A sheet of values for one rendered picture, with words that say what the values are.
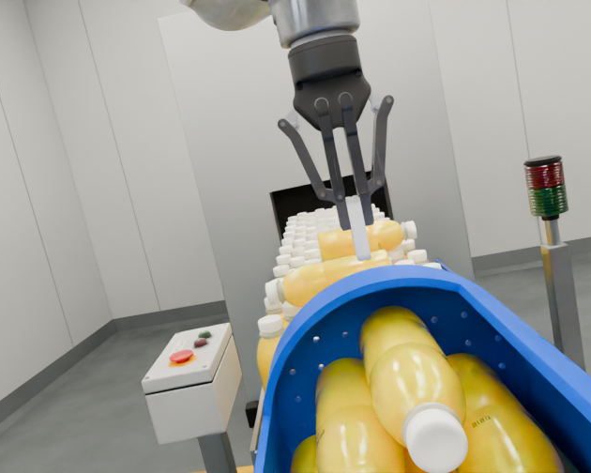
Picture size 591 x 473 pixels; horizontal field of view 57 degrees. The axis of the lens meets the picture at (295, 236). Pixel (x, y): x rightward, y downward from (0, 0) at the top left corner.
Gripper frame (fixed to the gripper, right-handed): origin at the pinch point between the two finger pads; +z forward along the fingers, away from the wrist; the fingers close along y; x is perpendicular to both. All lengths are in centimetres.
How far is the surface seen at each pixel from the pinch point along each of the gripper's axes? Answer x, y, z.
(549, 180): -36, -36, 5
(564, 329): -37, -36, 33
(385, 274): 9.0, -1.2, 3.5
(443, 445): 27.1, -1.1, 10.7
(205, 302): -425, 128, 112
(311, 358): 5.9, 7.7, 11.6
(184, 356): -14.5, 27.5, 15.7
